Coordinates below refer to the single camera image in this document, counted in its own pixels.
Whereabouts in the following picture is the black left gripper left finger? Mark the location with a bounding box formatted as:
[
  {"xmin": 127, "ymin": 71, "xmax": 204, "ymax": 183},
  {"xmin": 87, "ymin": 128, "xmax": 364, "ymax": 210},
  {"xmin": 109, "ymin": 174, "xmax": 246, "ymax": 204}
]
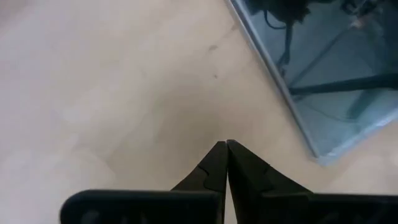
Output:
[{"xmin": 59, "ymin": 141, "xmax": 229, "ymax": 224}]

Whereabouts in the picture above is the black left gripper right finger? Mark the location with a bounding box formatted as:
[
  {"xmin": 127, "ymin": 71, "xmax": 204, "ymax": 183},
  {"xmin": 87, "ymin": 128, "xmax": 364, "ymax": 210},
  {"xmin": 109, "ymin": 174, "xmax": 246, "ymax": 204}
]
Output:
[{"xmin": 228, "ymin": 139, "xmax": 398, "ymax": 224}]

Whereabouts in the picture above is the clear jewel case grey insert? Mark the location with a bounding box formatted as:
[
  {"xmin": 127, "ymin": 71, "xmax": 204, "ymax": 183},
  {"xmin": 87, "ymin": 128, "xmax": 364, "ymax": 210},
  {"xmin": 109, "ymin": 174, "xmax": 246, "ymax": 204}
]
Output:
[{"xmin": 224, "ymin": 0, "xmax": 398, "ymax": 166}]

